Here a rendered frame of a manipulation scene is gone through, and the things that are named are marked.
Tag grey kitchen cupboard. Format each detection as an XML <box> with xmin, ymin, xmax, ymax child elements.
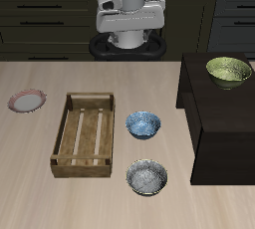
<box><xmin>206</xmin><ymin>0</ymin><xmax>255</xmax><ymax>54</ymax></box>

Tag dark kitchen cupboards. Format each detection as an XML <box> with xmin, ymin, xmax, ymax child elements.
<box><xmin>0</xmin><ymin>0</ymin><xmax>221</xmax><ymax>63</ymax></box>

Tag pink rimmed white plate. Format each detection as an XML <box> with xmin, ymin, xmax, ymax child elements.
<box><xmin>7</xmin><ymin>89</ymin><xmax>48</xmax><ymax>115</ymax></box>

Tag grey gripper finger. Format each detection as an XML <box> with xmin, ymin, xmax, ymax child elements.
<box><xmin>107</xmin><ymin>33</ymin><xmax>118</xmax><ymax>46</ymax></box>
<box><xmin>142</xmin><ymin>29</ymin><xmax>152</xmax><ymax>42</ymax></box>

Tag grey bowl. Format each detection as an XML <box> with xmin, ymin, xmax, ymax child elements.
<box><xmin>125</xmin><ymin>158</ymin><xmax>169</xmax><ymax>197</ymax></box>

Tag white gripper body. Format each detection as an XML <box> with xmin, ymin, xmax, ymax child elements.
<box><xmin>96</xmin><ymin>0</ymin><xmax>166</xmax><ymax>35</ymax></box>

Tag green bowl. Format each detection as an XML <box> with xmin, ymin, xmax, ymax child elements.
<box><xmin>205</xmin><ymin>56</ymin><xmax>253</xmax><ymax>91</ymax></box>

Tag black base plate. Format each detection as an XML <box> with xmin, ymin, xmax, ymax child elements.
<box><xmin>88</xmin><ymin>32</ymin><xmax>168</xmax><ymax>59</ymax></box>

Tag blue bowl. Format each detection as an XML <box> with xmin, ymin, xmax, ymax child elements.
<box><xmin>125</xmin><ymin>111</ymin><xmax>162</xmax><ymax>141</ymax></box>

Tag wooden slat tray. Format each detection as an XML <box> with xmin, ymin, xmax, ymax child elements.
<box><xmin>49</xmin><ymin>92</ymin><xmax>117</xmax><ymax>179</ymax></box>

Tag dark wooden cabinet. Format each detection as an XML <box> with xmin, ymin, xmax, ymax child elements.
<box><xmin>175</xmin><ymin>52</ymin><xmax>255</xmax><ymax>186</ymax></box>

